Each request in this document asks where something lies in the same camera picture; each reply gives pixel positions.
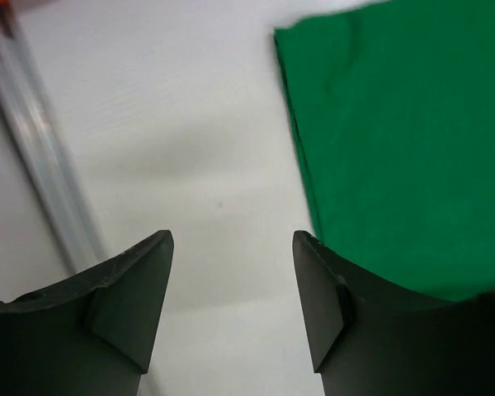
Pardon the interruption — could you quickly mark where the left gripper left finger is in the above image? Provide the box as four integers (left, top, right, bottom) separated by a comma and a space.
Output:
0, 230, 174, 395

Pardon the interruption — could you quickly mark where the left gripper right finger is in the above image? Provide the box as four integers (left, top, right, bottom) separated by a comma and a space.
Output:
293, 231, 495, 395

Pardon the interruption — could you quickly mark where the green t shirt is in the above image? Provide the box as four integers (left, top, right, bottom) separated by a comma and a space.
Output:
274, 1, 495, 300

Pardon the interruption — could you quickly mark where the aluminium rail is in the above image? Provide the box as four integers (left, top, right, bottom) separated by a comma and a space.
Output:
0, 13, 107, 274

